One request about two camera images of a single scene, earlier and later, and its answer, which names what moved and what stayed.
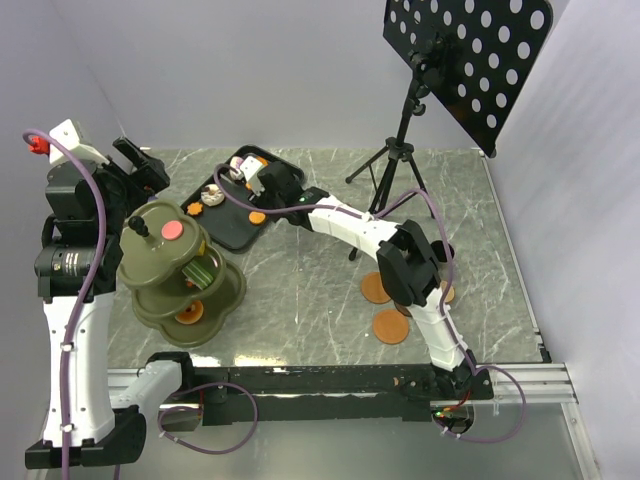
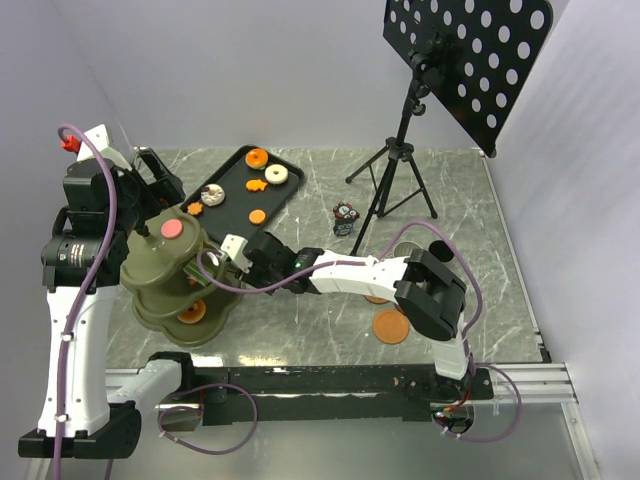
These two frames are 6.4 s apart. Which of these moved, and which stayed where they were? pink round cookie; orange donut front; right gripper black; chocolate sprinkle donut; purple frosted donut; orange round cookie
Moved: purple frosted donut; right gripper black
Stayed: pink round cookie; orange donut front; chocolate sprinkle donut; orange round cookie
